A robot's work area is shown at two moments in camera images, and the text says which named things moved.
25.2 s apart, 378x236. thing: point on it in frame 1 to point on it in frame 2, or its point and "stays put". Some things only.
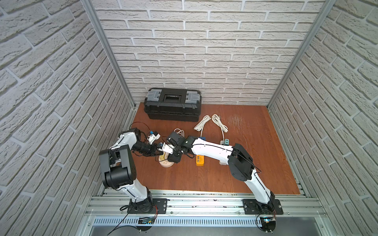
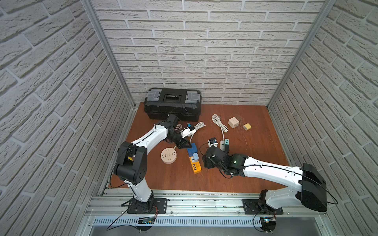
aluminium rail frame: (204, 213) stays put
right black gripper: (173, 159) to (206, 162)
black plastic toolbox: (176, 104) stays put
